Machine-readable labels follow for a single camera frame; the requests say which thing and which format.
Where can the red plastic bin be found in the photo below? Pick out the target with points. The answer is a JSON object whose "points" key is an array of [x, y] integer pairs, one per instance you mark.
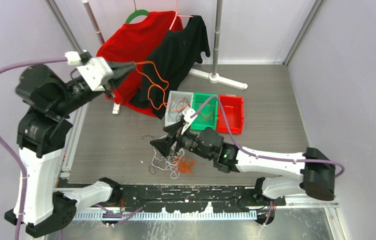
{"points": [[234, 109]]}

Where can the black t-shirt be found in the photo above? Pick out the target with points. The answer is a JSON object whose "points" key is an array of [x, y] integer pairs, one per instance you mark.
{"points": [[169, 64]]}

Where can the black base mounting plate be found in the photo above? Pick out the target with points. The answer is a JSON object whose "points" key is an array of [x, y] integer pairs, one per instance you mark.
{"points": [[188, 198]]}

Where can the green plastic bin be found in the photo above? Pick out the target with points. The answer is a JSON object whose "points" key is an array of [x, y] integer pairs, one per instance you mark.
{"points": [[209, 113]]}

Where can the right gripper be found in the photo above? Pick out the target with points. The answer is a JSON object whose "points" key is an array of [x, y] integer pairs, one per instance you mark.
{"points": [[163, 144]]}

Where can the white plastic bin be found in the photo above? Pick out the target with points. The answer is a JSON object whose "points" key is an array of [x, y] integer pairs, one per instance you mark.
{"points": [[177, 101]]}

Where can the red t-shirt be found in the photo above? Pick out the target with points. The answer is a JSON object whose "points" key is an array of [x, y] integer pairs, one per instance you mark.
{"points": [[133, 42]]}

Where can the pink clothes hanger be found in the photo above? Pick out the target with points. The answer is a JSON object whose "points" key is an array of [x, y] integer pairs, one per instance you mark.
{"points": [[177, 15]]}

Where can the green clothes hanger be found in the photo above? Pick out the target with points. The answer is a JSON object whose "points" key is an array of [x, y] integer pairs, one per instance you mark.
{"points": [[135, 14]]}

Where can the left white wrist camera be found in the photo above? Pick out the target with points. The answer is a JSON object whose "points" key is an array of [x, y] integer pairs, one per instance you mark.
{"points": [[95, 71]]}

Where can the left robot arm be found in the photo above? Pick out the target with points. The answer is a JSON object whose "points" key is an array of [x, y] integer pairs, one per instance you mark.
{"points": [[41, 139]]}

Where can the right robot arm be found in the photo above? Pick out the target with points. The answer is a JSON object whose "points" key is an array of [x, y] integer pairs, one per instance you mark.
{"points": [[310, 172]]}

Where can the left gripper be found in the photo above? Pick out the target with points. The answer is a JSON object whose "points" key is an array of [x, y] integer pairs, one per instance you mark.
{"points": [[119, 69]]}

